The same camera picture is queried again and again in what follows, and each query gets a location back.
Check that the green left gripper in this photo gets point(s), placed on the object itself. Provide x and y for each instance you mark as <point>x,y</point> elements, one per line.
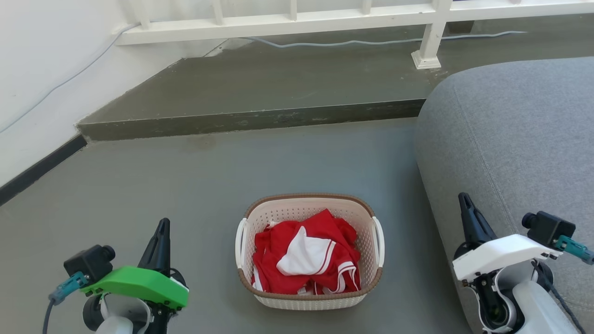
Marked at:
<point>134,283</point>

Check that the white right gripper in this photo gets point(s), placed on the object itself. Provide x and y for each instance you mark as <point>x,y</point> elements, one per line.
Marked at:
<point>501,253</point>

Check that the cream perforated plastic laundry basket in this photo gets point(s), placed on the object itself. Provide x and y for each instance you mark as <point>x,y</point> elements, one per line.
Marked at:
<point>311,204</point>

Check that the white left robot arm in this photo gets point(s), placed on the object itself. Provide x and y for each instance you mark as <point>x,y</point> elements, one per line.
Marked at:
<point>120,320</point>

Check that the grey fabric sofa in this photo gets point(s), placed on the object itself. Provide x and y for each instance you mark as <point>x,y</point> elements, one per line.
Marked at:
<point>519,139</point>

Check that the red and white garment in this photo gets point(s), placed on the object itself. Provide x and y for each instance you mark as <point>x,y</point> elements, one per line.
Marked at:
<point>287,241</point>

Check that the black baseboard strip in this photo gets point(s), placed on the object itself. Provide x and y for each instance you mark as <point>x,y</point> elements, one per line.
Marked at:
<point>41,169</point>

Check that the raised grey concrete step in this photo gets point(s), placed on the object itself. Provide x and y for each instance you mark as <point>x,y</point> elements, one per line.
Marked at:
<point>278,88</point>

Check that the white wooden railing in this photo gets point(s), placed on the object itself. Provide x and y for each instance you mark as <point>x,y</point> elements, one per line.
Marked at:
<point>278,23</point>

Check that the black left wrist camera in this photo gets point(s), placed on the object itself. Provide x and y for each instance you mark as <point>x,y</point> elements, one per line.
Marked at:
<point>88,262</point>

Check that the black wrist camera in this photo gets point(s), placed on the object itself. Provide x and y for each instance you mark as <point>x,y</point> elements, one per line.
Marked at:
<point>88,262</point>
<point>550,227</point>

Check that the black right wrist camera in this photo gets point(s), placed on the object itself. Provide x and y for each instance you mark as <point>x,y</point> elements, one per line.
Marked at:
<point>550,227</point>

